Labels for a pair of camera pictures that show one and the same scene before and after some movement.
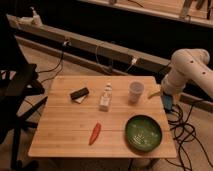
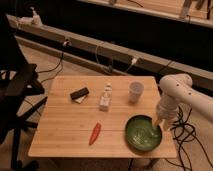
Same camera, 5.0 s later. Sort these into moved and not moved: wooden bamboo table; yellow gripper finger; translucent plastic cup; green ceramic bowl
Moved: yellow gripper finger
Not moved: wooden bamboo table; green ceramic bowl; translucent plastic cup
